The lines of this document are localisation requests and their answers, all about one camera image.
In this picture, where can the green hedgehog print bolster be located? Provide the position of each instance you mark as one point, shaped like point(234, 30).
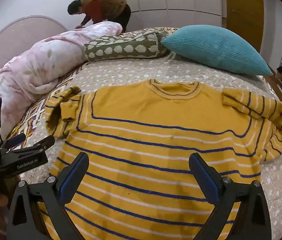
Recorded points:
point(121, 48)

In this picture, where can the pink rounded headboard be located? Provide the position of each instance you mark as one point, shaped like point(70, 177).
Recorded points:
point(11, 35)

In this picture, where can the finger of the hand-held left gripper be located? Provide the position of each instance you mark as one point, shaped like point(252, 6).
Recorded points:
point(43, 143)
point(16, 140)

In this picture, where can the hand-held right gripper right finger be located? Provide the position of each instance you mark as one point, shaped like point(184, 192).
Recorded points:
point(206, 177)

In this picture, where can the pink floral blanket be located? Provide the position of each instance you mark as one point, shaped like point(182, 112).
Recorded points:
point(31, 67)

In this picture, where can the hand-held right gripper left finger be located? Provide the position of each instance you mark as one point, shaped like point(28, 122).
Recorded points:
point(73, 175)

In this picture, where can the beige dotted quilt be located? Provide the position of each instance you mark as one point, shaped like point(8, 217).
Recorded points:
point(131, 73)

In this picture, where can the teal ribbed pillow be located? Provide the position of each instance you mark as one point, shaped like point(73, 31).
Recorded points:
point(216, 50)

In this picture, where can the geometric patterned bed sheet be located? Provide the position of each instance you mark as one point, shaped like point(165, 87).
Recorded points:
point(33, 120)

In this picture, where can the wooden door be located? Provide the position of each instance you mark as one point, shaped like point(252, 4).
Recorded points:
point(243, 2)

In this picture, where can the yellow striped sweater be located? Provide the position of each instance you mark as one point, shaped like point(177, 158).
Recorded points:
point(143, 155)

